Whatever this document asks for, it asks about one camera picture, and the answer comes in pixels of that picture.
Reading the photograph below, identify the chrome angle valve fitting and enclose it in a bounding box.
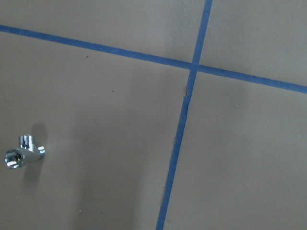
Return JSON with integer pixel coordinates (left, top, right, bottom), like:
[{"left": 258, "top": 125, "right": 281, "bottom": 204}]
[{"left": 4, "top": 135, "right": 46, "bottom": 169}]

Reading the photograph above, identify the brown paper table cover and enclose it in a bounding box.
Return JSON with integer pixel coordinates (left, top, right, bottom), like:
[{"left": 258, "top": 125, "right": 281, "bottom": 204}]
[{"left": 0, "top": 0, "right": 307, "bottom": 230}]

